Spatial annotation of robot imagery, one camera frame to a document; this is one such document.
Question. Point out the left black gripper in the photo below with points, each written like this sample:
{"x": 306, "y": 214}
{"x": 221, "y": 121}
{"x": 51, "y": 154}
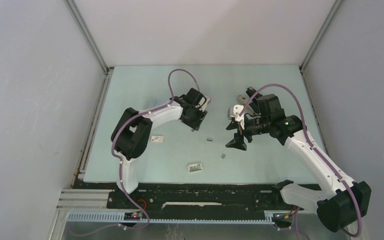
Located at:
{"x": 195, "y": 124}

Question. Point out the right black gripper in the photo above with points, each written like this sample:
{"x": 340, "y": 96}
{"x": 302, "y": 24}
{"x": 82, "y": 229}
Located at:
{"x": 238, "y": 142}

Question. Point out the light blue stapler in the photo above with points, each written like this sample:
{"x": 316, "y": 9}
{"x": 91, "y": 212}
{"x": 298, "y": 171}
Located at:
{"x": 152, "y": 103}

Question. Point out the beige and black stapler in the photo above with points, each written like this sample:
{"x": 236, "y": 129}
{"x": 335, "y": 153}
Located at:
{"x": 242, "y": 99}

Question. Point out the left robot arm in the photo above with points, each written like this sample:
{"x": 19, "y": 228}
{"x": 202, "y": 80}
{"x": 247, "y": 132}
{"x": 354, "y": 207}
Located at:
{"x": 131, "y": 135}

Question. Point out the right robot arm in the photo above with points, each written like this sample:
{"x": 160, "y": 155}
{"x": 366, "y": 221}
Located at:
{"x": 340, "y": 201}

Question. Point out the open staple tray box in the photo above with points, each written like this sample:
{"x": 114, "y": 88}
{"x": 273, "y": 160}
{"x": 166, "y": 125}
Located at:
{"x": 194, "y": 167}

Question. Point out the white staple box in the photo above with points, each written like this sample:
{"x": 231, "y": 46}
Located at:
{"x": 157, "y": 138}

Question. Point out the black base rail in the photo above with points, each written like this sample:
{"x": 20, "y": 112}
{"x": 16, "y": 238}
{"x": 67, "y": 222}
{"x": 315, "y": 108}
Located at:
{"x": 202, "y": 202}

